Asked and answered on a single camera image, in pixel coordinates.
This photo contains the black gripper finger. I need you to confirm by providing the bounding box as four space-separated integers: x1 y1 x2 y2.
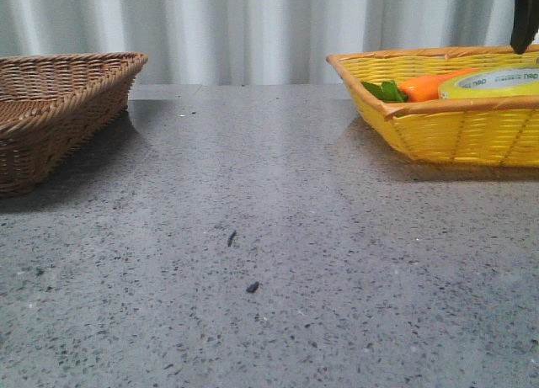
510 0 538 55

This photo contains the yellow packing tape roll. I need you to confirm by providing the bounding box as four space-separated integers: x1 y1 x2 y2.
438 66 538 99

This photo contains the yellow wicker basket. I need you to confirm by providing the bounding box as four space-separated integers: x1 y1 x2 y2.
327 45 538 167

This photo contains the orange toy carrot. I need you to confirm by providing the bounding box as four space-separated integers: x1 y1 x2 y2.
360 68 476 103

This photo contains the white pleated curtain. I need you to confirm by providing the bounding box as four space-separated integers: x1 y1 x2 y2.
1 0 514 85

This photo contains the brown wicker basket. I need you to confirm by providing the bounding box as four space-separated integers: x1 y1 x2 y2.
1 52 148 197

